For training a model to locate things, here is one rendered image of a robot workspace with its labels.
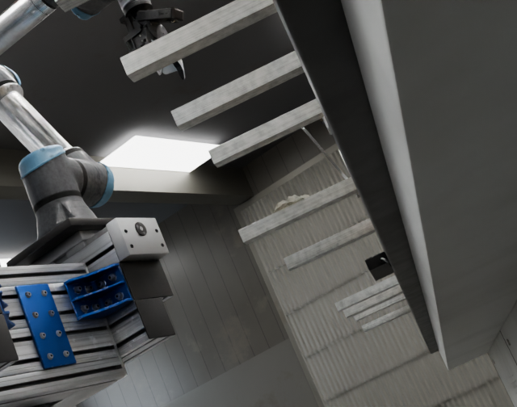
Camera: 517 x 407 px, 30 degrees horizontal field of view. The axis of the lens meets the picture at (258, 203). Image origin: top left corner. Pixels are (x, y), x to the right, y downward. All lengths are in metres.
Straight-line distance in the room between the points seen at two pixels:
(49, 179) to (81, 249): 0.20
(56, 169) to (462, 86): 1.73
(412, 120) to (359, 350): 8.47
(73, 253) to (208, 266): 7.83
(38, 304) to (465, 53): 1.52
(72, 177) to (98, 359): 0.47
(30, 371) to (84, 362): 0.15
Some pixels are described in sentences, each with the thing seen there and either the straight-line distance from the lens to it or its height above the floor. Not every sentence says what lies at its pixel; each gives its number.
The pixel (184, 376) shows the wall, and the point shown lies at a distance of 10.29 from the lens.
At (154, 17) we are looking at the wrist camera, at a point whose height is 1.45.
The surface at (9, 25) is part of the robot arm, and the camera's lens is 2.44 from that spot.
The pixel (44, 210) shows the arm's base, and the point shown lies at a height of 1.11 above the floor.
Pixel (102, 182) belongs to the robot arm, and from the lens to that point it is 2.40.
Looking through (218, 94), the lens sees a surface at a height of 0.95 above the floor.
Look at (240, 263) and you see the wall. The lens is 9.75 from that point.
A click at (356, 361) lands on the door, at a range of 9.11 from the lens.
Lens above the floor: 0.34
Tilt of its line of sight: 16 degrees up
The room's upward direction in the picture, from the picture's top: 24 degrees counter-clockwise
